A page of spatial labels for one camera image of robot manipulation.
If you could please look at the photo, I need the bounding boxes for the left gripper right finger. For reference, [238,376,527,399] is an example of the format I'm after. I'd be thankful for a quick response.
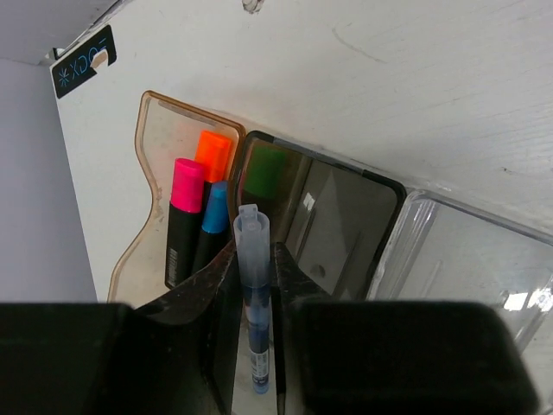
[271,243,539,414]

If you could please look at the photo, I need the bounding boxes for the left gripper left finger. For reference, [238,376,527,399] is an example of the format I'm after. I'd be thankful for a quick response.
[1,244,238,414]

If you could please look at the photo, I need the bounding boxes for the blue cap highlighter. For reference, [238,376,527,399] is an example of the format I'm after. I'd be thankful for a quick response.
[192,181,229,273]

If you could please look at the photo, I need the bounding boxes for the pink cap highlighter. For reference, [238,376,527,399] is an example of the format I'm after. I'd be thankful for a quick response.
[164,157,204,289]

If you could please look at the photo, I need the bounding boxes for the blue ink gel pen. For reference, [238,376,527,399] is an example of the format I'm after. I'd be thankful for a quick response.
[233,204,271,394]

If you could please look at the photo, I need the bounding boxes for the green cap highlighter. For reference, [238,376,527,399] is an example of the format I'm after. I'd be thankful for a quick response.
[243,146,286,199]

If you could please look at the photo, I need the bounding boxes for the orange cap highlighter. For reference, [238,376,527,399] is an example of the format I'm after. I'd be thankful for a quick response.
[194,130,232,183]

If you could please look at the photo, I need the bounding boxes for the smoky grey plastic tray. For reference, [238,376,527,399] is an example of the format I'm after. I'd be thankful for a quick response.
[230,131,407,300]

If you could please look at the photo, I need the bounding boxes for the clear plastic tray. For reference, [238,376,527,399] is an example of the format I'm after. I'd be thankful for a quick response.
[367,190,552,354]

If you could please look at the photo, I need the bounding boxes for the amber plastic tray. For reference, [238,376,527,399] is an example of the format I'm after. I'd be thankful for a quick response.
[106,89,247,303]

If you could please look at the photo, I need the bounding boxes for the left black logo sticker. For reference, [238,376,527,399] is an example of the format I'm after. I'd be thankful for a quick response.
[50,25,118,99]

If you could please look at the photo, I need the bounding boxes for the white tape scrap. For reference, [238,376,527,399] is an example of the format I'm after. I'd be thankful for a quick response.
[242,0,264,14]

